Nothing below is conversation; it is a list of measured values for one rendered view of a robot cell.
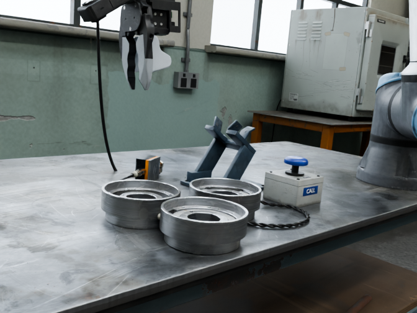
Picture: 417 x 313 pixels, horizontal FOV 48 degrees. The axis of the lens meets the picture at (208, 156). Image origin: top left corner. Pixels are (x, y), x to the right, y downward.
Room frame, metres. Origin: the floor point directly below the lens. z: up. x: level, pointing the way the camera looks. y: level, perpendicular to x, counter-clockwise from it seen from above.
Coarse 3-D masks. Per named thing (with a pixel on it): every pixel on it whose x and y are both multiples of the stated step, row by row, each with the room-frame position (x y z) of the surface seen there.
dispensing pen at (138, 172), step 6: (144, 156) 0.84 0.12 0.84; (150, 156) 0.84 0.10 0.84; (138, 162) 0.82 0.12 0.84; (144, 162) 0.81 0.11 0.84; (162, 162) 0.88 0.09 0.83; (138, 168) 0.81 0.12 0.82; (144, 168) 0.81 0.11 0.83; (162, 168) 0.89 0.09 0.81; (132, 174) 0.77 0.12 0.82; (138, 174) 0.78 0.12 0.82; (144, 174) 0.81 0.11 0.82
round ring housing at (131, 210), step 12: (120, 180) 0.65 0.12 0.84; (132, 180) 0.66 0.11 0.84; (144, 180) 0.66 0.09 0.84; (108, 192) 0.63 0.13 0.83; (132, 192) 0.64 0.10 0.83; (144, 192) 0.64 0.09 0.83; (168, 192) 0.65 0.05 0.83; (180, 192) 0.61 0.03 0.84; (108, 204) 0.58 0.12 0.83; (120, 204) 0.57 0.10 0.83; (132, 204) 0.56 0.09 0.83; (144, 204) 0.56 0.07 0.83; (156, 204) 0.57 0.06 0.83; (108, 216) 0.59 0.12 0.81; (120, 216) 0.56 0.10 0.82; (132, 216) 0.56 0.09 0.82; (144, 216) 0.56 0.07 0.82; (156, 216) 0.57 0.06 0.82; (132, 228) 0.57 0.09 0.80; (144, 228) 0.57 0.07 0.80; (156, 228) 0.58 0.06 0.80
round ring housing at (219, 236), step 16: (176, 208) 0.58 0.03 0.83; (192, 208) 0.59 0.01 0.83; (208, 208) 0.59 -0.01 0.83; (224, 208) 0.59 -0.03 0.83; (240, 208) 0.57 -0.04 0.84; (160, 224) 0.53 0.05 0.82; (176, 224) 0.50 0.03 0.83; (192, 224) 0.50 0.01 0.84; (208, 224) 0.50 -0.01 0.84; (224, 224) 0.50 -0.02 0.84; (240, 224) 0.52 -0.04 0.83; (176, 240) 0.51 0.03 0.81; (192, 240) 0.50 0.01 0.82; (208, 240) 0.50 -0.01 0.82; (224, 240) 0.50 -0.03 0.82
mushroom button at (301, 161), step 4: (288, 156) 0.78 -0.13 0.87; (292, 156) 0.78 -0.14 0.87; (296, 156) 0.78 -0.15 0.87; (300, 156) 0.78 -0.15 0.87; (284, 160) 0.78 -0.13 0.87; (288, 160) 0.77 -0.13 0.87; (292, 160) 0.76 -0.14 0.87; (296, 160) 0.76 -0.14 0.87; (300, 160) 0.76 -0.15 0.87; (304, 160) 0.76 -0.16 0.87; (288, 164) 0.77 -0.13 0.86; (292, 164) 0.76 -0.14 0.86; (296, 164) 0.76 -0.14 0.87; (300, 164) 0.76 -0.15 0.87; (304, 164) 0.76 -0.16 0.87; (292, 168) 0.77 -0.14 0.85; (296, 168) 0.77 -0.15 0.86; (296, 172) 0.77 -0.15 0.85
